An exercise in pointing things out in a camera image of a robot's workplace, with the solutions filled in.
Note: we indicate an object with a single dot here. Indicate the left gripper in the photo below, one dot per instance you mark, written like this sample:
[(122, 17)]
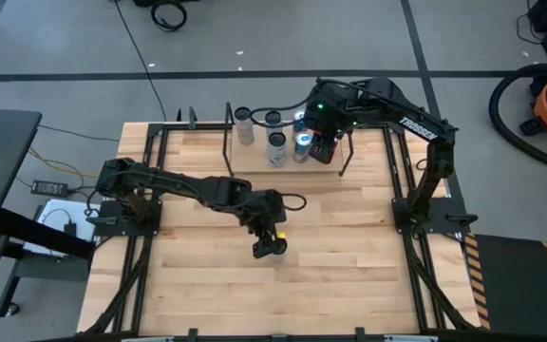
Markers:
[(269, 209)]

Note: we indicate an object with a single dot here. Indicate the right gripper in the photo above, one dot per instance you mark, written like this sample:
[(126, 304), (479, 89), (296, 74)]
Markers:
[(330, 111)]

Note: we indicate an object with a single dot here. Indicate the red Coca-Cola can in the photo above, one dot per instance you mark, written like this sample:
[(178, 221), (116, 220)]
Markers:
[(325, 160)]

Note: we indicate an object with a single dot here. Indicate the blue silver Red Bull can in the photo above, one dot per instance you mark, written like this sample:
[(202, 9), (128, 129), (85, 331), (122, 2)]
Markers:
[(302, 149), (298, 116)]

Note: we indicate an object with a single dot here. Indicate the white Celsius can black lid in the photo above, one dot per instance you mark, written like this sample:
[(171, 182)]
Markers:
[(277, 154)]

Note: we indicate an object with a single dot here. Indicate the Celsius Arctic Vibe can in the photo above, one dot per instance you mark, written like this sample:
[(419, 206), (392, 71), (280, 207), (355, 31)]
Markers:
[(272, 118)]

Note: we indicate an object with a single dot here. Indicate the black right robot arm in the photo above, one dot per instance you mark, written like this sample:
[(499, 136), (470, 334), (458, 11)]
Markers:
[(418, 128)]

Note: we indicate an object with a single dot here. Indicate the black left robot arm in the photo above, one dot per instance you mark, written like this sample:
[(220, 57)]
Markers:
[(183, 183)]

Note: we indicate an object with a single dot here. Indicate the black power adapter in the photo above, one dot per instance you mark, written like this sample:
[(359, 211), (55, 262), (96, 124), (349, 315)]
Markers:
[(48, 187)]

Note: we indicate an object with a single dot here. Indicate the black mat hazard stripes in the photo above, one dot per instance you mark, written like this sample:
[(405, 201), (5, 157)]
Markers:
[(515, 285)]

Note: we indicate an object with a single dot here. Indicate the black table frame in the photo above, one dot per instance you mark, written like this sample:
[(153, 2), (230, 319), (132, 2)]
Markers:
[(451, 209)]

